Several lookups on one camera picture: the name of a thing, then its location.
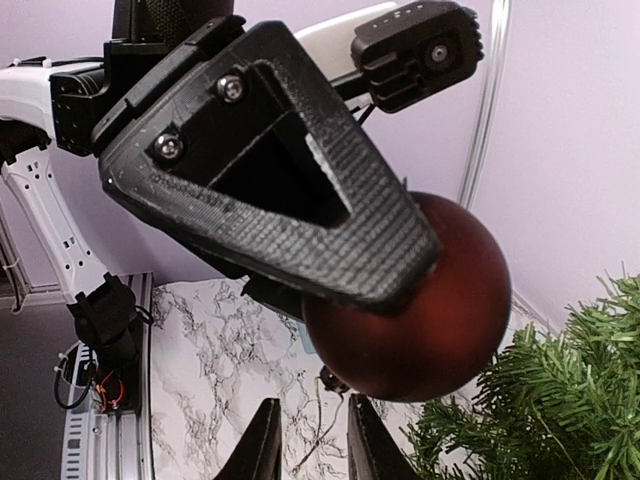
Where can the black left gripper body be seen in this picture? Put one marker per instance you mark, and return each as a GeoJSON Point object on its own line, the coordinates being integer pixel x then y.
{"type": "Point", "coordinates": [203, 44]}

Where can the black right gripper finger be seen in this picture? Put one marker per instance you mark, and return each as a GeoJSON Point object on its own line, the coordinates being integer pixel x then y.
{"type": "Point", "coordinates": [254, 147]}
{"type": "Point", "coordinates": [258, 453]}
{"type": "Point", "coordinates": [270, 284]}
{"type": "Point", "coordinates": [372, 452]}

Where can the dark red ball ornament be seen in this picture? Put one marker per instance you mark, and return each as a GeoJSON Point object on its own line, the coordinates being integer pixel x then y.
{"type": "Point", "coordinates": [446, 334]}

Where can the small green christmas tree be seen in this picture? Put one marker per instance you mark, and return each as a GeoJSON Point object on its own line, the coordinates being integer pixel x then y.
{"type": "Point", "coordinates": [549, 406]}

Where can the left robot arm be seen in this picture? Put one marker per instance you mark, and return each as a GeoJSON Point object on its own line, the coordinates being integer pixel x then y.
{"type": "Point", "coordinates": [48, 103]}

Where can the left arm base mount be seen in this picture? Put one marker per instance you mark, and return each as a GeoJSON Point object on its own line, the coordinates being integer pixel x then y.
{"type": "Point", "coordinates": [109, 315]}

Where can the left aluminium frame post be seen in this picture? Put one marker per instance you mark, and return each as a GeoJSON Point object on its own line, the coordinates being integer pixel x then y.
{"type": "Point", "coordinates": [501, 13]}

